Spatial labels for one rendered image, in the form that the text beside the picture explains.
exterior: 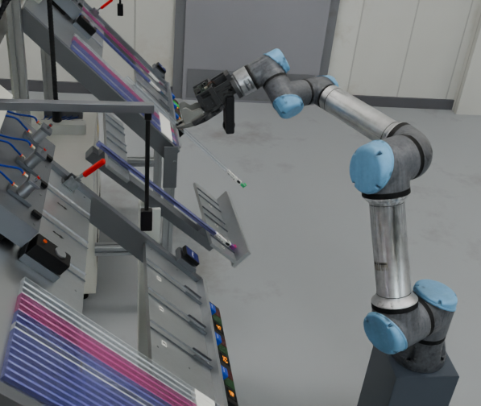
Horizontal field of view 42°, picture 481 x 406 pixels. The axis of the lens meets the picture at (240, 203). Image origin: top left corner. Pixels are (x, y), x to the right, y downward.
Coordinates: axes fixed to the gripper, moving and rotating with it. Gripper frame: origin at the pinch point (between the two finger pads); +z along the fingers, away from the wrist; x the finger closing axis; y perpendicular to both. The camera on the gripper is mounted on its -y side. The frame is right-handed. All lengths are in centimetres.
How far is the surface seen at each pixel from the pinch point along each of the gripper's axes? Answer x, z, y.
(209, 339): 59, 14, -24
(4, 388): 102, 27, 26
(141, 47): -275, 29, -58
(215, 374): 70, 15, -24
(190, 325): 56, 17, -19
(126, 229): 35.6, 20.9, -0.3
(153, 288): 53, 19, -8
